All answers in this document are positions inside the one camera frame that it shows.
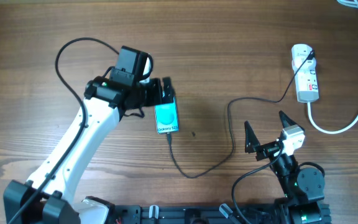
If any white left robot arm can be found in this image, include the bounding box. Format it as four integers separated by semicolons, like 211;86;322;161
3;46;174;223

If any white power strip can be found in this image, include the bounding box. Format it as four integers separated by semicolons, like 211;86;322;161
291;44;320;104

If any smartphone with teal screen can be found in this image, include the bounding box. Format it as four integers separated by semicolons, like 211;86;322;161
155;98;179;134

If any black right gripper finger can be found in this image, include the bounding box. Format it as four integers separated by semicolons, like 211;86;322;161
279;111;297;128
244;121;260;152

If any black charging cable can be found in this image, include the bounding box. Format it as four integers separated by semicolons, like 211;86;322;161
165;50;317;179

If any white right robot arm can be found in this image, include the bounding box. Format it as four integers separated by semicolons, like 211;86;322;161
244;111;332;224

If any white charger plug adapter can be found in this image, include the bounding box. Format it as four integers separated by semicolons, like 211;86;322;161
291;52;316;72

